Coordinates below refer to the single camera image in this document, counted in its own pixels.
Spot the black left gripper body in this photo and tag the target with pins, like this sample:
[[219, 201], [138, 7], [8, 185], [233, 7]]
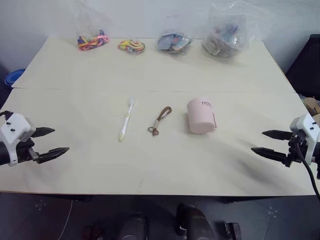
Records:
[[25, 150]]

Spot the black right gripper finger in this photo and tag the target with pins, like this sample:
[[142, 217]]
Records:
[[277, 135], [268, 153]]

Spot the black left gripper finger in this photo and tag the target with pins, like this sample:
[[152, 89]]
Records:
[[44, 131], [53, 153]]

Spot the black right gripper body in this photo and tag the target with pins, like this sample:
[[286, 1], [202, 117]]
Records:
[[295, 147]]

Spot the brown cardboard box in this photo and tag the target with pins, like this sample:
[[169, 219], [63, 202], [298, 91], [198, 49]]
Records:
[[312, 105]]

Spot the blue plastic bowl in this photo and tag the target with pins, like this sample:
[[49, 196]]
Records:
[[13, 77]]

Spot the black chair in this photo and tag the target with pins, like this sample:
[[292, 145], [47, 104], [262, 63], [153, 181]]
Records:
[[306, 70]]

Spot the white and yellow toothbrush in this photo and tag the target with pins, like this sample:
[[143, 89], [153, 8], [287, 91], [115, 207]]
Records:
[[127, 120]]

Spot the small dark block shape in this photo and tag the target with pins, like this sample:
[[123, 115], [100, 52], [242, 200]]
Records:
[[232, 230]]

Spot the dark rounded brown shape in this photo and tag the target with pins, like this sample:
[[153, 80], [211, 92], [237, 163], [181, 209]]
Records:
[[195, 222]]

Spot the clear bag of colourful ribbons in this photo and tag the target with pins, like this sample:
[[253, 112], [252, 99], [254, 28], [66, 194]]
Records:
[[91, 37]]

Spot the dark rounded grey shape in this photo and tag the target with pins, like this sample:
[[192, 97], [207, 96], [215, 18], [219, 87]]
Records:
[[133, 226]]

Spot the large clear bag of packets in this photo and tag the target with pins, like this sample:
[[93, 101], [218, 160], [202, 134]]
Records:
[[225, 37]]

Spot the small bag of orange bands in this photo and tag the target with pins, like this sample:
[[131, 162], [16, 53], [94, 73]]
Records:
[[131, 46]]

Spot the clear bag of flat cards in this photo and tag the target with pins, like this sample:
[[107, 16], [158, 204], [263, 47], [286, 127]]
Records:
[[173, 42]]

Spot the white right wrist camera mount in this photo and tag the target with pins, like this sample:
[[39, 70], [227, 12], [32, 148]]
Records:
[[307, 126]]

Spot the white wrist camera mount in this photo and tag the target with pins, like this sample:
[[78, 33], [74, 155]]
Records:
[[15, 126], [307, 126]]

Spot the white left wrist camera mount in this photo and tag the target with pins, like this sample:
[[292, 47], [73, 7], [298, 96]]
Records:
[[15, 126]]

